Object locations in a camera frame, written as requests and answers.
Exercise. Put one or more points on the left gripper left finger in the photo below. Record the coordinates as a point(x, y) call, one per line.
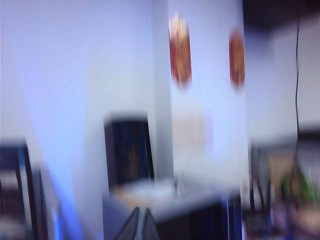
point(135, 225)

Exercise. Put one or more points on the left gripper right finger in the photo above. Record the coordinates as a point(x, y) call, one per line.
point(150, 227)

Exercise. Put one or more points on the black Midea microwave oven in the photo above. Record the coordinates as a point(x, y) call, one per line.
point(195, 200)

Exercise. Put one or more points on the black shelf rack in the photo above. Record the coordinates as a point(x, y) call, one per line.
point(15, 175)

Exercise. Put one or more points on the pale wall poster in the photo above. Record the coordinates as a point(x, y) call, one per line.
point(192, 128)

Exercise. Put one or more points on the red round wall ornament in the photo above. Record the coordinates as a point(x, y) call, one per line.
point(237, 60)
point(180, 55)

